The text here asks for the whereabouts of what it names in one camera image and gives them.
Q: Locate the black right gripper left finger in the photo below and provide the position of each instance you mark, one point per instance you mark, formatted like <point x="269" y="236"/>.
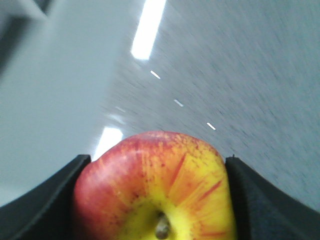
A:
<point x="44" y="213"/>

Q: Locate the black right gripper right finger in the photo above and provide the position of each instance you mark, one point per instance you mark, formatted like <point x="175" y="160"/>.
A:
<point x="264" y="212"/>

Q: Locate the red yellow apple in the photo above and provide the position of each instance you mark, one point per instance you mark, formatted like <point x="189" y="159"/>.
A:
<point x="152" y="186"/>

